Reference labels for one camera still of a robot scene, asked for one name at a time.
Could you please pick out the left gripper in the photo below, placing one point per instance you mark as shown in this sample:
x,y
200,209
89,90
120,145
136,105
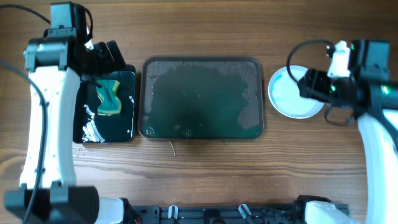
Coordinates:
x,y
101,55

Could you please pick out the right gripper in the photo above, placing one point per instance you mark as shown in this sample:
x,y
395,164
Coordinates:
x,y
311,83

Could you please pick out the white plate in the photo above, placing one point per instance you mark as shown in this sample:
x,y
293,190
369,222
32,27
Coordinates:
x,y
284,96

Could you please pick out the green yellow sponge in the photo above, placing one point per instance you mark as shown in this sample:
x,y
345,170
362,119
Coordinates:
x,y
107,93

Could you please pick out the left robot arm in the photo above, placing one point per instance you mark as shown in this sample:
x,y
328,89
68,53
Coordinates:
x,y
55,67

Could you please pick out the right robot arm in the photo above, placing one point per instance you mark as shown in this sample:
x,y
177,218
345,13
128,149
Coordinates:
x,y
358,78

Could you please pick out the black serving tray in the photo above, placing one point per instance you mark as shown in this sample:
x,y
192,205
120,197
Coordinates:
x,y
201,98

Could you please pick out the black water basin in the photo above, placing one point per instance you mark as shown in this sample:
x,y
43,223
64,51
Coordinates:
x,y
90,127

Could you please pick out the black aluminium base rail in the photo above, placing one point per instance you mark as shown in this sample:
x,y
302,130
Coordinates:
x,y
242,214

